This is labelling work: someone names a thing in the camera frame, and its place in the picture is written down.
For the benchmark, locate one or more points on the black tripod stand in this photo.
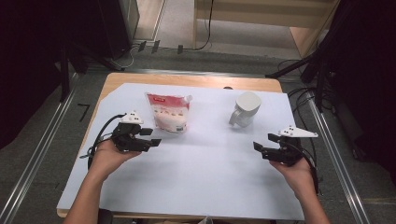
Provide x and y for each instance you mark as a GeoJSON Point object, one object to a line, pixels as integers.
{"type": "Point", "coordinates": [299, 63]}

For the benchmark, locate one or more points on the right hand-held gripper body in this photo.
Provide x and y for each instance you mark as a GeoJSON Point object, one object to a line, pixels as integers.
{"type": "Point", "coordinates": [286, 154]}

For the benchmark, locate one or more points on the black cabinet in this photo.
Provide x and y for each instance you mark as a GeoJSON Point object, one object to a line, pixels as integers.
{"type": "Point", "coordinates": [106, 28]}

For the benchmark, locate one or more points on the person's right hand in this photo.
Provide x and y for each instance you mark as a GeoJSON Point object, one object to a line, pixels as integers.
{"type": "Point", "coordinates": [297, 175]}

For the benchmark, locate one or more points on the small black floor block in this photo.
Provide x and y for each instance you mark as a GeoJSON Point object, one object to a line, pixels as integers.
{"type": "Point", "coordinates": [180, 49]}
{"type": "Point", "coordinates": [142, 46]}
{"type": "Point", "coordinates": [155, 46]}

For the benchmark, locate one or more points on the red and white pouch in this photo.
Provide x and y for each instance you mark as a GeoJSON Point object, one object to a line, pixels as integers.
{"type": "Point", "coordinates": [169, 113]}

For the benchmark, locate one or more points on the metal floor rail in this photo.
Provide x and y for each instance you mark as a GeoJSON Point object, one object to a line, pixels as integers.
{"type": "Point", "coordinates": [341, 161]}
{"type": "Point", "coordinates": [34, 161]}

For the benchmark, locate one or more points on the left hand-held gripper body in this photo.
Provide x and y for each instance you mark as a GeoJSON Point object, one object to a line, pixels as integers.
{"type": "Point", "coordinates": [127, 140]}

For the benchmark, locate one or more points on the light wooden furniture frame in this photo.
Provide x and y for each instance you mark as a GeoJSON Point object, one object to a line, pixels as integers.
{"type": "Point", "coordinates": [249, 11]}

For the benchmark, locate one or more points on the person's left hand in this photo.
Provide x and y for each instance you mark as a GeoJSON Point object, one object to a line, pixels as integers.
{"type": "Point", "coordinates": [107, 158]}

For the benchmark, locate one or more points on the white table sheet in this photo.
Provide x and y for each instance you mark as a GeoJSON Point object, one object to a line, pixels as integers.
{"type": "Point", "coordinates": [193, 174]}

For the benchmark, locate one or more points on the white jug with lid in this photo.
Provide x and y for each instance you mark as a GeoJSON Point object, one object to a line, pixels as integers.
{"type": "Point", "coordinates": [246, 107]}

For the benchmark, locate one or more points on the wooden table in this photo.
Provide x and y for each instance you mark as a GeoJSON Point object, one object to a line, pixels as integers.
{"type": "Point", "coordinates": [174, 79]}

